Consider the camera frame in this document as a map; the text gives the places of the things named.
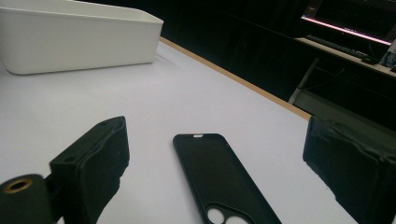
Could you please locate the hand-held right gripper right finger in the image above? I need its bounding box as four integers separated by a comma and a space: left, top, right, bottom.
303, 115, 396, 224

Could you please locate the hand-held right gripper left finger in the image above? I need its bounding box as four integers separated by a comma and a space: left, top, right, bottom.
49, 116, 131, 224

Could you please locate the black phone case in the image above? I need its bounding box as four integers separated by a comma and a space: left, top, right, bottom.
172, 133, 283, 224

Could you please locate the white plastic bin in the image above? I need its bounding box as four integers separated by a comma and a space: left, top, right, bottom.
0, 0, 164, 76

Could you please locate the background desk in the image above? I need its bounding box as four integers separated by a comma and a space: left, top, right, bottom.
293, 36, 396, 78

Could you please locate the black keyboard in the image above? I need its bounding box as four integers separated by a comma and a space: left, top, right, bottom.
305, 34, 380, 65

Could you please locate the computer monitor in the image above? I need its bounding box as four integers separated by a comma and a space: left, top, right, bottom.
300, 0, 396, 47

